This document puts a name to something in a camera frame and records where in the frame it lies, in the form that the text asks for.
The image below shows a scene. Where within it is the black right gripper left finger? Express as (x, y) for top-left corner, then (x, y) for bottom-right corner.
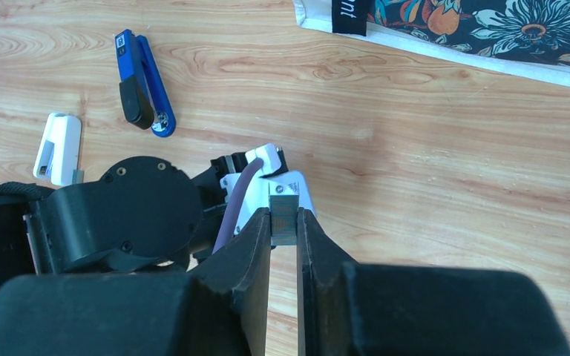
(191, 208), (271, 355)

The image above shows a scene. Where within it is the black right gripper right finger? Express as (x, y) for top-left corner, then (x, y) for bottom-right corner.
(296, 208), (359, 355)

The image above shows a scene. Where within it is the grey staple strip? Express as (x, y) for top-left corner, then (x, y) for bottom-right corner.
(269, 195), (299, 246)

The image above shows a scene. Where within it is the blue stapler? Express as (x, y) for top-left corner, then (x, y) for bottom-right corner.
(114, 29), (176, 138)

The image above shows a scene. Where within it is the white stapler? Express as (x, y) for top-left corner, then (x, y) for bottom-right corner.
(33, 112), (84, 187)

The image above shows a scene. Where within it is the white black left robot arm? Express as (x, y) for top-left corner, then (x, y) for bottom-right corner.
(0, 156), (226, 287)

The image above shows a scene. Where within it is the beige floral tote bag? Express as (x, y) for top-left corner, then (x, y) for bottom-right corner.
(294, 0), (570, 87)

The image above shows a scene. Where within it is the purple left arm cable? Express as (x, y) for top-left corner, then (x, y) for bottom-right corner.
(212, 156), (265, 255)

